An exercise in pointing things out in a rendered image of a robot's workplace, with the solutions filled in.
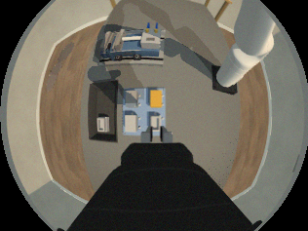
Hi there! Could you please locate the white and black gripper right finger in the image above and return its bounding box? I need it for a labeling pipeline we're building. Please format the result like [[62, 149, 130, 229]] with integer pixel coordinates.
[[160, 126, 173, 143]]

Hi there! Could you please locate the yellow rectangular block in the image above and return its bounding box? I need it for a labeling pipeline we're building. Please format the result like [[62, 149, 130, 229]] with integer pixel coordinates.
[[150, 91, 162, 107]]

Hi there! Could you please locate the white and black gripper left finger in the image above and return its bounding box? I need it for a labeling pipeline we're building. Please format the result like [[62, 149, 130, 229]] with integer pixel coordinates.
[[141, 126, 152, 143]]

